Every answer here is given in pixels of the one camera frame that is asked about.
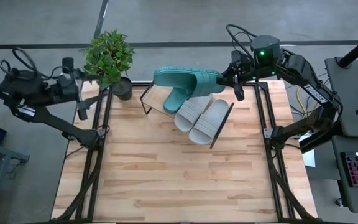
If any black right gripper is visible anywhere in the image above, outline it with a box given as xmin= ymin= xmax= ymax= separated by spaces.
xmin=218 ymin=58 xmax=256 ymax=90

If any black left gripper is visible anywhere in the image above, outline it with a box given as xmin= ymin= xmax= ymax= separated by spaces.
xmin=56 ymin=74 xmax=108 ymax=109

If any teal rubber slide sandal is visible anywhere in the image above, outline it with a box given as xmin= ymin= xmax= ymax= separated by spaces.
xmin=153 ymin=65 xmax=226 ymax=98
xmin=162 ymin=86 xmax=196 ymax=114

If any grey rubber slide sandal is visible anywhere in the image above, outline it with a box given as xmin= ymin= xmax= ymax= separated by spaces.
xmin=174 ymin=93 xmax=214 ymax=133
xmin=188 ymin=98 xmax=231 ymax=146

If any black plant pot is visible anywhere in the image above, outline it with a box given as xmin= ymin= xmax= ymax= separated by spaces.
xmin=112 ymin=76 xmax=134 ymax=101

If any green leafy plant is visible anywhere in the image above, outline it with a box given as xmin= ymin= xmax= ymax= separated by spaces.
xmin=82 ymin=29 xmax=135 ymax=86

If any white paper sheet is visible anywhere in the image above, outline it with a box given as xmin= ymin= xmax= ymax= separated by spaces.
xmin=301 ymin=133 xmax=317 ymax=168

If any grey operator desk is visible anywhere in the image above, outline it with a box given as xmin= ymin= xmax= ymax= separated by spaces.
xmin=324 ymin=57 xmax=358 ymax=216

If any black slanted pole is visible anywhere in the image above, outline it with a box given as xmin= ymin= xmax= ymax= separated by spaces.
xmin=336 ymin=29 xmax=358 ymax=68

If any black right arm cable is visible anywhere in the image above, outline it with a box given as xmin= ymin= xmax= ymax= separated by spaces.
xmin=225 ymin=24 xmax=258 ymax=63

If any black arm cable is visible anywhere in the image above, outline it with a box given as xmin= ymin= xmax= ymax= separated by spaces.
xmin=0 ymin=46 xmax=74 ymax=80
xmin=225 ymin=24 xmax=258 ymax=63

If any wooden shelf with black frame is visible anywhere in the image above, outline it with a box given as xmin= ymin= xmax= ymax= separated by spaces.
xmin=139 ymin=81 xmax=235 ymax=150

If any black aluminium rig frame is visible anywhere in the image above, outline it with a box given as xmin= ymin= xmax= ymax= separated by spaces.
xmin=51 ymin=81 xmax=320 ymax=224

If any yellow cable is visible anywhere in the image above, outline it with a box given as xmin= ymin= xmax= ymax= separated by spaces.
xmin=295 ymin=86 xmax=308 ymax=119

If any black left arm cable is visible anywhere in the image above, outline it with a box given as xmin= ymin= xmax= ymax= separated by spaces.
xmin=0 ymin=46 xmax=74 ymax=80

